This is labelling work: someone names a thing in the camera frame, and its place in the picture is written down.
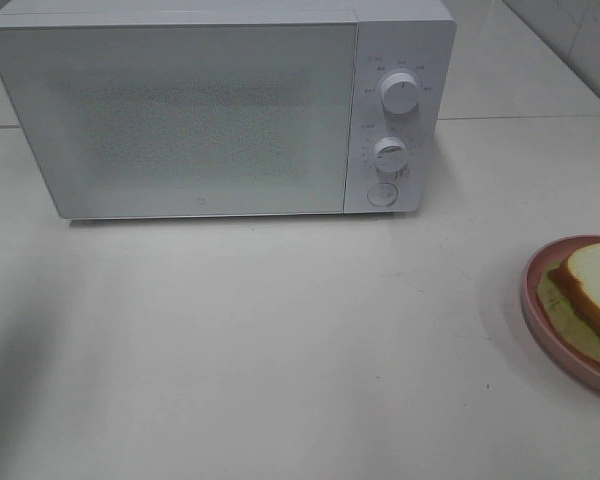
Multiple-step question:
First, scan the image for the white microwave door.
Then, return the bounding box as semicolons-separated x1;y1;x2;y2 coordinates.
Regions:
0;24;356;219

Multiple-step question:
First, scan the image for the sandwich with white bread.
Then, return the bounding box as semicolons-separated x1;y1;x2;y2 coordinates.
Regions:
537;242;600;371

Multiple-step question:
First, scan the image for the round microwave door-release button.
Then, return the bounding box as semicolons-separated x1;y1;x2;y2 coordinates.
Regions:
367;183;398;207

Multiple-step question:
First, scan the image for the white microwave knob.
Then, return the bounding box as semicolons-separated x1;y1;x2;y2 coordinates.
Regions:
372;137;408;174
380;70;421;115

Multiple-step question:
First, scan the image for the pink round plate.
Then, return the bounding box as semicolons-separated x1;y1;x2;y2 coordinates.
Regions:
520;235;600;394

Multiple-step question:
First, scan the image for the white microwave oven body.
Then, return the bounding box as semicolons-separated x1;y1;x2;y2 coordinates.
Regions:
0;1;456;217

